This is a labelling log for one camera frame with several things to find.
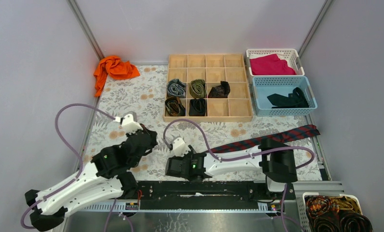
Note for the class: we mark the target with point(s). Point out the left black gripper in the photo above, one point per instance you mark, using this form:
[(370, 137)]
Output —
[(145, 140)]

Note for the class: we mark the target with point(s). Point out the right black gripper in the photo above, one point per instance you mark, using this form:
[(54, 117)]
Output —
[(189, 153)]

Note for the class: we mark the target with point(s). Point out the red navy striped tie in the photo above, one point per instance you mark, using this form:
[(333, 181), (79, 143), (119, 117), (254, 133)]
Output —
[(295, 134)]

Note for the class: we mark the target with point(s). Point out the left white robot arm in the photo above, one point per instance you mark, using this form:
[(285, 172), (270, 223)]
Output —
[(106, 176)]

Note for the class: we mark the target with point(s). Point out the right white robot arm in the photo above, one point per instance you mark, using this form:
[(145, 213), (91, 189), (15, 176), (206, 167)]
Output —
[(274, 159)]

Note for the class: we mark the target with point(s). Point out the white basket of ties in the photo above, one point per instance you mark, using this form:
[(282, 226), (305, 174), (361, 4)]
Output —
[(301, 203)]

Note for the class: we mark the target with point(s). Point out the floral table mat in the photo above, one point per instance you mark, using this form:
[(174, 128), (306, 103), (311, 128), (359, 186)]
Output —
[(145, 95)]

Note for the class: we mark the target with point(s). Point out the brown black rolled tie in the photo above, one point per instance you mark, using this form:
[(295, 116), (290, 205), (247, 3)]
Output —
[(174, 106)]

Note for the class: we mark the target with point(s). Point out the grey blue rolled tie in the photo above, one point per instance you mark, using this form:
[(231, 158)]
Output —
[(176, 88)]

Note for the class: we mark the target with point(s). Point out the olive green rolled tie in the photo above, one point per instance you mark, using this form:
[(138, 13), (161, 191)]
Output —
[(197, 89)]

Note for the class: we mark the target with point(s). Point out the wooden compartment tray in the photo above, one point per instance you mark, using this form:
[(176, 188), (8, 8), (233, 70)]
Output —
[(213, 68)]

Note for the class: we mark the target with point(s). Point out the dark brown patterned rolled tie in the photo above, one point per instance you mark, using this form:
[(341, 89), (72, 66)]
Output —
[(220, 91)]

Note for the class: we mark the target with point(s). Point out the orange cloth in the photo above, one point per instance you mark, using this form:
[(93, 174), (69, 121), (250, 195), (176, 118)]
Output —
[(114, 67)]

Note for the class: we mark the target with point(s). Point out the blue plastic basket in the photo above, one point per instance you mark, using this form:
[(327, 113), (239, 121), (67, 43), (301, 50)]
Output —
[(263, 86)]

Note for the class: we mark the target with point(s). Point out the dark green tie in basket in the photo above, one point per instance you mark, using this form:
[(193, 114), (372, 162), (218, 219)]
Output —
[(296, 99)]

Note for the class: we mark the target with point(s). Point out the magenta cloth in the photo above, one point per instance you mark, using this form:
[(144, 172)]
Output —
[(270, 65)]

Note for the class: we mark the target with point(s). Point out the white plastic basket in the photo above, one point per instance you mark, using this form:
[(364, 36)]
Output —
[(290, 55)]

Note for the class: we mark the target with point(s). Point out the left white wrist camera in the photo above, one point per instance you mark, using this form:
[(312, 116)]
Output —
[(129, 122)]

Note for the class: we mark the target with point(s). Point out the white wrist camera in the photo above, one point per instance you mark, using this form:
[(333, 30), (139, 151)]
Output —
[(179, 147), (129, 122)]

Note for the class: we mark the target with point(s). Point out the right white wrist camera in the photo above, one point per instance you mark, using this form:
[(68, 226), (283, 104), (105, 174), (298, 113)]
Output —
[(179, 147)]

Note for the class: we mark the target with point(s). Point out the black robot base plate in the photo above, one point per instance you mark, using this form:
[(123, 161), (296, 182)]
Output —
[(173, 190)]

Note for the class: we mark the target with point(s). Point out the perforated metal cable rail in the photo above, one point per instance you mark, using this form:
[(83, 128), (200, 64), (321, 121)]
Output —
[(189, 205)]

